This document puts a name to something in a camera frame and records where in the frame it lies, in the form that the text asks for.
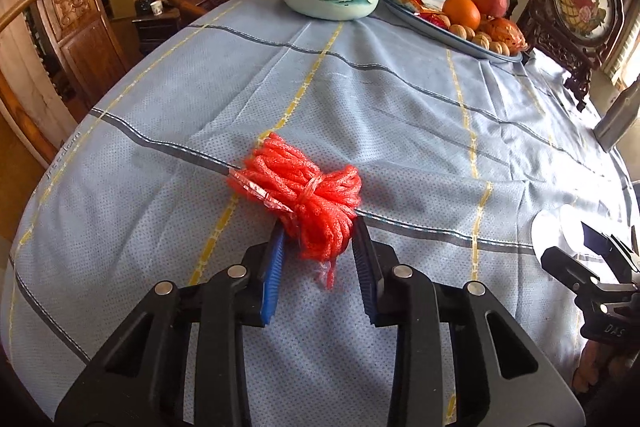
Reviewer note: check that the light blue striped tablecloth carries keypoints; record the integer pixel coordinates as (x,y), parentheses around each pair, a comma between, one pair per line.
(200,107)

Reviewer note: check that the orange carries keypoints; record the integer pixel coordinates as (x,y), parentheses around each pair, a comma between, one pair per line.
(460,12)

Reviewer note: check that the pink floral curtain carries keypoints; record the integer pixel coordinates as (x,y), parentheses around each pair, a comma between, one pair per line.
(30,72)

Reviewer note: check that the small white cup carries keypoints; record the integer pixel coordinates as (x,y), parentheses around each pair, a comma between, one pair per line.
(156,8)

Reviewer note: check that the blue rimmed fruit plate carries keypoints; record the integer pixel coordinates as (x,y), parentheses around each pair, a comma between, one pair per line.
(440,39)

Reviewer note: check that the dark wooden low table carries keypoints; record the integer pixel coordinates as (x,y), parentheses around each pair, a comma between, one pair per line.
(165,24)

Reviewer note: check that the person's right hand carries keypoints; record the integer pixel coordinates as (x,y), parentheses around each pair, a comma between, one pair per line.
(607,364)

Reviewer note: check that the red foam net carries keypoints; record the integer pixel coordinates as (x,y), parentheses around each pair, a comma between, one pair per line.
(300,192)

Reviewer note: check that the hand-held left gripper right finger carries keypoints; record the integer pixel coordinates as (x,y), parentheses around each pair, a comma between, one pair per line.
(365,272)

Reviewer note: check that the row of walnuts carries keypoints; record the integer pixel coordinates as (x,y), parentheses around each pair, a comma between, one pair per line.
(482,43)

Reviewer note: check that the carved wooden armchair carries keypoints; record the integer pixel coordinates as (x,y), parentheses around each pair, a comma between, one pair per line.
(85,37)

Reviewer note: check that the orange mesh bag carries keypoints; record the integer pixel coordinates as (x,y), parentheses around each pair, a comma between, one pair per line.
(507,34)

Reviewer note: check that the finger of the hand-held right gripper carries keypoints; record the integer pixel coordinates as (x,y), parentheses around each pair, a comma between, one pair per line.
(565,264)
(597,239)

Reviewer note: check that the round embroidered table screen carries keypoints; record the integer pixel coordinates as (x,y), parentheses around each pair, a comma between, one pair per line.
(580,2)

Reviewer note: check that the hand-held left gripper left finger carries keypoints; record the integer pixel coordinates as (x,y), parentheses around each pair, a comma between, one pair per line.
(272,277)

